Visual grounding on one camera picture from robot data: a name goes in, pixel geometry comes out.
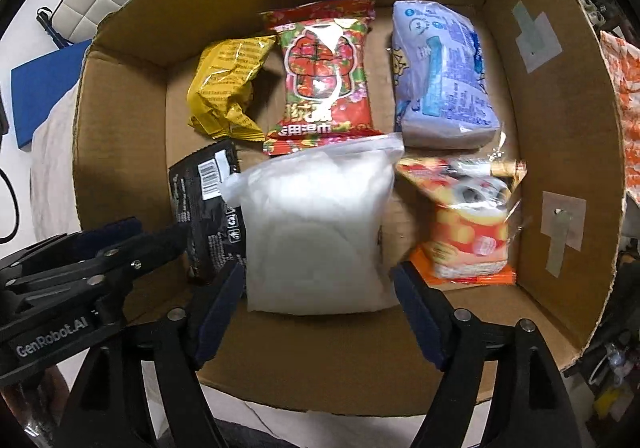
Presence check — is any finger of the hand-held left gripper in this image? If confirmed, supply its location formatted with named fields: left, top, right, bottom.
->
left=5, top=225, right=190, bottom=323
left=0, top=217, right=144, bottom=279

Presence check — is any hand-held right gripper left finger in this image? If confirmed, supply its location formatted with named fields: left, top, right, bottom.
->
left=52, top=260, right=246, bottom=448

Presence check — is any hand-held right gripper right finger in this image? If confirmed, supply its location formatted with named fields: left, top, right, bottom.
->
left=390, top=262, right=583, bottom=448

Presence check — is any black packet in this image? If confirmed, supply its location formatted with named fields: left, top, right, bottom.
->
left=168, top=139, right=248, bottom=285

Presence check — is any orange snack packet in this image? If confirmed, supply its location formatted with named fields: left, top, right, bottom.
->
left=395, top=157, right=528, bottom=286

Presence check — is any white plastic packet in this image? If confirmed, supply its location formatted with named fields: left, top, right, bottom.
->
left=219, top=133, right=405, bottom=316

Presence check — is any yellow snack packet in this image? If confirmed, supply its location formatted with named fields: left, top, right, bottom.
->
left=186, top=35, right=277, bottom=142

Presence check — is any pale blue tissue pack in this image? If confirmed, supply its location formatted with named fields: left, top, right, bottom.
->
left=390, top=0, right=501, bottom=149

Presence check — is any red snack packet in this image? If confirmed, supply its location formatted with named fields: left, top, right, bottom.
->
left=260, top=0, right=386, bottom=156

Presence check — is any cardboard box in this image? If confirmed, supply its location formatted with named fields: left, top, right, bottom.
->
left=71, top=0, right=626, bottom=416

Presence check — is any grey table cloth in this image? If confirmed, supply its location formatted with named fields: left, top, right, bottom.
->
left=30, top=86, right=493, bottom=448

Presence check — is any blue foam cushion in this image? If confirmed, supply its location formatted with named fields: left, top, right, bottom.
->
left=11, top=40, right=93, bottom=151

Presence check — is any orange floral cloth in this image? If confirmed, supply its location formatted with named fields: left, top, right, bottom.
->
left=597, top=30, right=640, bottom=203

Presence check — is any black cable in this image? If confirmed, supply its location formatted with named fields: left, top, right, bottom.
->
left=0, top=168, right=21, bottom=245

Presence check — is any black carry strap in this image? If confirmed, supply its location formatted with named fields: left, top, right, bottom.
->
left=36, top=6, right=72, bottom=48

